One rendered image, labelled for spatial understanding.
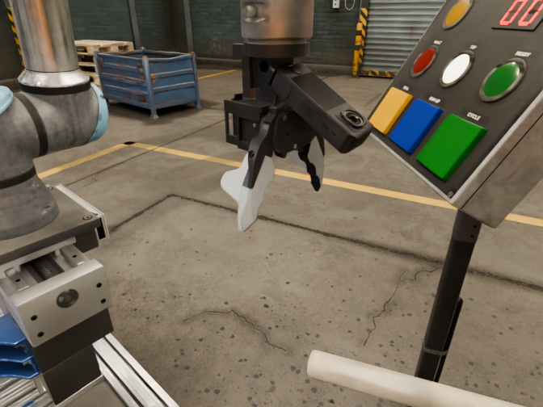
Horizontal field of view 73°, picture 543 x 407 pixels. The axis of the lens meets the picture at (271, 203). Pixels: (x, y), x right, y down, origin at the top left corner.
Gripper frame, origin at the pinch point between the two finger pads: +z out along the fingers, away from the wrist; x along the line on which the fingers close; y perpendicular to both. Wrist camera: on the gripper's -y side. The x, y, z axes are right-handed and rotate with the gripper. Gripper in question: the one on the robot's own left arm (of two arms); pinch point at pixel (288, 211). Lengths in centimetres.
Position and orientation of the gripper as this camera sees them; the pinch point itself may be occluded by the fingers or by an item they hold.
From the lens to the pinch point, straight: 47.2
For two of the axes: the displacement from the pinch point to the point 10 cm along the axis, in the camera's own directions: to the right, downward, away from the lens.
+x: -6.7, 3.4, -6.6
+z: 0.0, 8.9, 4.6
